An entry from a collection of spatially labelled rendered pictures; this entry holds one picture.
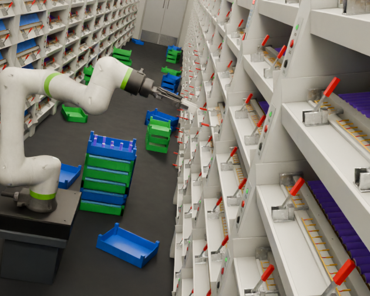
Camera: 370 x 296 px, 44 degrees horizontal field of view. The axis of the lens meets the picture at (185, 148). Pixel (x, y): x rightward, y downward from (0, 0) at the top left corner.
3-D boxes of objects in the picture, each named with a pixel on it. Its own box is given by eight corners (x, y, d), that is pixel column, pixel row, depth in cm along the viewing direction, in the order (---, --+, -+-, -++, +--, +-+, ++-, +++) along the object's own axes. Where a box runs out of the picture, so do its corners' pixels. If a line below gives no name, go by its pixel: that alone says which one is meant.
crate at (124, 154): (86, 152, 284) (88, 141, 281) (88, 141, 303) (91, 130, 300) (134, 161, 289) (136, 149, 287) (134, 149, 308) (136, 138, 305)
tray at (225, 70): (227, 111, 178) (225, 76, 173) (217, 80, 235) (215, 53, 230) (279, 107, 177) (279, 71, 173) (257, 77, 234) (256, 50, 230)
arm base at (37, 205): (-4, 205, 213) (-3, 193, 211) (6, 191, 227) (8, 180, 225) (53, 214, 216) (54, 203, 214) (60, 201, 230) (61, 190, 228)
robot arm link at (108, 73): (100, 49, 173) (101, 53, 184) (86, 80, 173) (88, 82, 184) (134, 64, 175) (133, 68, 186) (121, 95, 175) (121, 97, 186)
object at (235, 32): (240, 63, 172) (238, 25, 167) (226, 43, 229) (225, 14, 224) (295, 59, 171) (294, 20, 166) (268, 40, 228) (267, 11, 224)
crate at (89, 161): (84, 164, 287) (86, 152, 284) (87, 152, 305) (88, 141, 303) (131, 172, 292) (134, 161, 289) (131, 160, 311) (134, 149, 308)
